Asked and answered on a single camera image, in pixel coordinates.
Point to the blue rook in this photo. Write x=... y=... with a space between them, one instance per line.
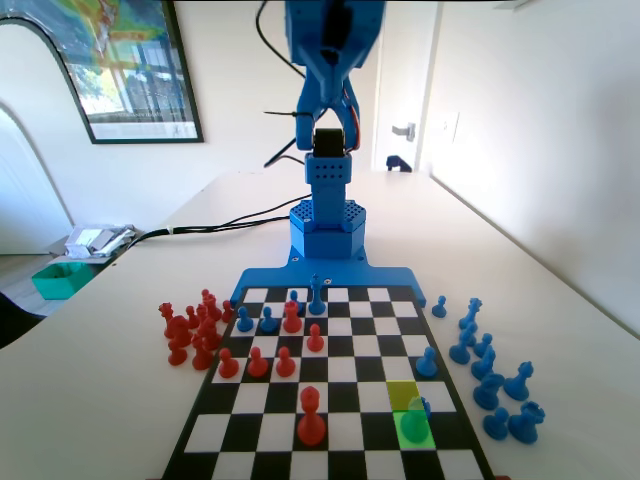
x=415 y=425
x=525 y=427

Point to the black zip tie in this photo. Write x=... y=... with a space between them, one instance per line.
x=280 y=115

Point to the white door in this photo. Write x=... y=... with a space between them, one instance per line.
x=405 y=75

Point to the small blue printed part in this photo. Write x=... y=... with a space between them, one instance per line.
x=397 y=164

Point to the black framed poster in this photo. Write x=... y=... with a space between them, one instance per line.
x=140 y=75

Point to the blue king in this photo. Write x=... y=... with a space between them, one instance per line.
x=315 y=300

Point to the blue pawn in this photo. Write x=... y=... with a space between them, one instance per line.
x=483 y=346
x=299 y=306
x=496 y=427
x=268 y=324
x=243 y=322
x=439 y=310
x=426 y=365

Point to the red bishop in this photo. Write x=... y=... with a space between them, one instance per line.
x=205 y=295
x=214 y=307

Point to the blue queen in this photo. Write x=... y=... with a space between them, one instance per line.
x=471 y=312

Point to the black and white chessboard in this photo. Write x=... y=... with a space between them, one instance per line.
x=360 y=360

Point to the red knight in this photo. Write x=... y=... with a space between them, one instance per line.
x=178 y=331
x=209 y=332

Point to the red queen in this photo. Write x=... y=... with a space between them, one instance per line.
x=166 y=312

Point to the pile of white papers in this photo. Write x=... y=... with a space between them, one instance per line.
x=97 y=239

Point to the white arched furniture panel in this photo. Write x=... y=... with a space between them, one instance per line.
x=30 y=165

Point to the green plastic box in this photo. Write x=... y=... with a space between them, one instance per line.
x=60 y=282

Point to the red king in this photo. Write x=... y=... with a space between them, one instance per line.
x=311 y=427

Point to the black chair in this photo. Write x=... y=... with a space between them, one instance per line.
x=15 y=320

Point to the red board mount plate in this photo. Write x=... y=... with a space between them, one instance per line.
x=502 y=477

